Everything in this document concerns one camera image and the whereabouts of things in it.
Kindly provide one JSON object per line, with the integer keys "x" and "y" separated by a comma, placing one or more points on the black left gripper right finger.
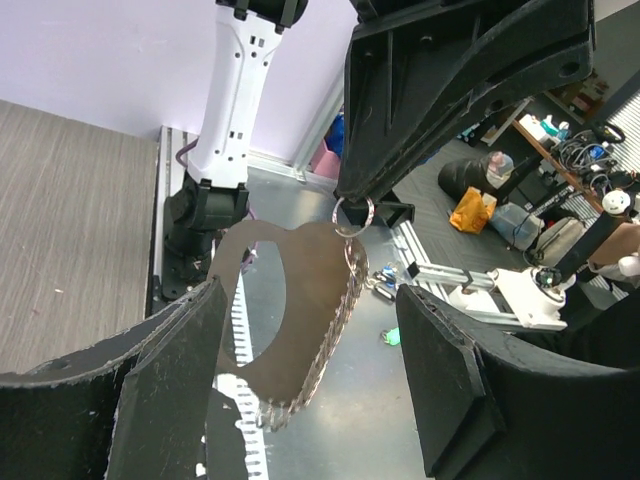
{"x": 495, "y": 405}

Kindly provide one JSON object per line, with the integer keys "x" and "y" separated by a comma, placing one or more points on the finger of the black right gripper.
{"x": 388, "y": 210}
{"x": 418, "y": 73}

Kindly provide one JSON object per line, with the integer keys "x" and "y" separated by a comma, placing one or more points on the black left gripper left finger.
{"x": 132, "y": 406}

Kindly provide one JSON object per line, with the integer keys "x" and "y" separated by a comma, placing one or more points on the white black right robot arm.
{"x": 214, "y": 195}

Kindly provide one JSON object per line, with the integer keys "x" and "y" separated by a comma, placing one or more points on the orange bag on floor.
{"x": 473, "y": 211}

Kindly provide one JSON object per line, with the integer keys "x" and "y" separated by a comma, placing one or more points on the black bag on floor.
{"x": 487, "y": 174}

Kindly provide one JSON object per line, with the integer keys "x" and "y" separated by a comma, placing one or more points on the cluttered wooden desk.
{"x": 599, "y": 154}

